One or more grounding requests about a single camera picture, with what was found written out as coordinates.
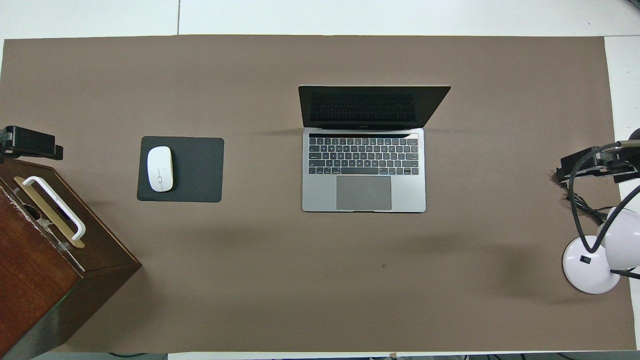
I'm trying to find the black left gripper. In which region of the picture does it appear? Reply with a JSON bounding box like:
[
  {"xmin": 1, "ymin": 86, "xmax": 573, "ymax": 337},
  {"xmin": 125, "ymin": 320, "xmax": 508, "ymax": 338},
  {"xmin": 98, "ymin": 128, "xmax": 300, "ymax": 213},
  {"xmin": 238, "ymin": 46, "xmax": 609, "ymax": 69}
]
[{"xmin": 0, "ymin": 126, "xmax": 64, "ymax": 161}]

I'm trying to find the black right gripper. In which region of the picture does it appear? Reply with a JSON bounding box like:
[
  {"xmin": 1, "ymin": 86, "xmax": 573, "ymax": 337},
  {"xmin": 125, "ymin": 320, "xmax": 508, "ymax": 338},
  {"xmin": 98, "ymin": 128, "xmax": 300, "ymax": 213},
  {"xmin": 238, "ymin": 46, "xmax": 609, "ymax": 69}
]
[{"xmin": 560, "ymin": 146, "xmax": 640, "ymax": 183}]

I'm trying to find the grey laptop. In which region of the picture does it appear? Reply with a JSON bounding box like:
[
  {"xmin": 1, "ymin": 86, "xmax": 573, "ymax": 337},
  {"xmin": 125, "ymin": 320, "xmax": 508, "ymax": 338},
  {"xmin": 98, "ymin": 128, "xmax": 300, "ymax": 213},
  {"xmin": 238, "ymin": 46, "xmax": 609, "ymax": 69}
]
[{"xmin": 298, "ymin": 85, "xmax": 452, "ymax": 213}]

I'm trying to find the white desk lamp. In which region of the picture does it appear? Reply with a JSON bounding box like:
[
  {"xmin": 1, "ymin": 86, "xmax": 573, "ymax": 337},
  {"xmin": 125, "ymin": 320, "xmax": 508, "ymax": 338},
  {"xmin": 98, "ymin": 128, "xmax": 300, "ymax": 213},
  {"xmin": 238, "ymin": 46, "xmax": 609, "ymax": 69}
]
[{"xmin": 562, "ymin": 206, "xmax": 640, "ymax": 295}]

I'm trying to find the white computer mouse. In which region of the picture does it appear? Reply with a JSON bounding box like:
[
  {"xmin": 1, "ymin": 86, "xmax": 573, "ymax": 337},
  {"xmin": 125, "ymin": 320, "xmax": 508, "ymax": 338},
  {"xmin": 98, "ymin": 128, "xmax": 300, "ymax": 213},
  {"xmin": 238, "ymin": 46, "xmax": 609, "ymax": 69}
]
[{"xmin": 146, "ymin": 146, "xmax": 174, "ymax": 193}]

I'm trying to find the brown wooden box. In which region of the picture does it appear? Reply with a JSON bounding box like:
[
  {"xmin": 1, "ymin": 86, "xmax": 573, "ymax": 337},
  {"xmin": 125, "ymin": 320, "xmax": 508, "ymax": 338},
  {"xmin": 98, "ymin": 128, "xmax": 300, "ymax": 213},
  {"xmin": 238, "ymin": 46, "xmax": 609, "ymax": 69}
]
[{"xmin": 0, "ymin": 156, "xmax": 142, "ymax": 360}]

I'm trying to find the black mouse pad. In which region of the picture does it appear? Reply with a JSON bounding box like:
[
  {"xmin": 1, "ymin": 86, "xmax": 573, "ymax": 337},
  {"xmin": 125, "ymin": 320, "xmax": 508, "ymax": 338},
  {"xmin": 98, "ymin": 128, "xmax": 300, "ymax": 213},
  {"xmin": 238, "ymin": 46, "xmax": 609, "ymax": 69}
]
[{"xmin": 137, "ymin": 136, "xmax": 225, "ymax": 203}]

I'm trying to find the brown table mat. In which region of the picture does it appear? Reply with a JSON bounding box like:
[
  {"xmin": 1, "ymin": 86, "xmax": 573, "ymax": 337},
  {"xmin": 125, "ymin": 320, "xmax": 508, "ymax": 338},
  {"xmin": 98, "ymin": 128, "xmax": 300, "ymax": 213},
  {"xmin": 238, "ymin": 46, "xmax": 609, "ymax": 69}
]
[{"xmin": 0, "ymin": 35, "xmax": 637, "ymax": 353}]

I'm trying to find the black lamp power cable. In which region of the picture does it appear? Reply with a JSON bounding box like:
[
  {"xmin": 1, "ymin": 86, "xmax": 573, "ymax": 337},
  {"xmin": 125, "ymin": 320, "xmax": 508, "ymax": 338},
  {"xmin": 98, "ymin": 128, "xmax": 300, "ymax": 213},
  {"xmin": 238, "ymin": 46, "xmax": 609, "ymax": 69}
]
[{"xmin": 551, "ymin": 170, "xmax": 608, "ymax": 226}]

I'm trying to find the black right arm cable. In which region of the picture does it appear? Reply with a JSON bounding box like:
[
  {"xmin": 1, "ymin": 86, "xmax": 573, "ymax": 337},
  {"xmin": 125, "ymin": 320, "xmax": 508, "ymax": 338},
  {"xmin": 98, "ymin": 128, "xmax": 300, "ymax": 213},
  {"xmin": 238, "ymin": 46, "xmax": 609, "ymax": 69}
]
[{"xmin": 568, "ymin": 141, "xmax": 640, "ymax": 253}]

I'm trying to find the white box handle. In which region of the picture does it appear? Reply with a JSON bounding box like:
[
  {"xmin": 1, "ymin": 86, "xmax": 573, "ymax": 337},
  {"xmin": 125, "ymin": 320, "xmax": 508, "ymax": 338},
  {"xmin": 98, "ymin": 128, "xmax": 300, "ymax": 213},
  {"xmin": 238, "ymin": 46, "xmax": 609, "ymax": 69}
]
[{"xmin": 22, "ymin": 176, "xmax": 87, "ymax": 241}]

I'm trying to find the gold handle backing plate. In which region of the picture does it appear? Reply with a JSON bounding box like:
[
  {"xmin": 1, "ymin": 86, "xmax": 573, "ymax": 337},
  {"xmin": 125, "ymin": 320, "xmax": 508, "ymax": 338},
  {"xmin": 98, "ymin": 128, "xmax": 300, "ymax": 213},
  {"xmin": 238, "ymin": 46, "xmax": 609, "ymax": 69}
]
[{"xmin": 13, "ymin": 176, "xmax": 86, "ymax": 249}]

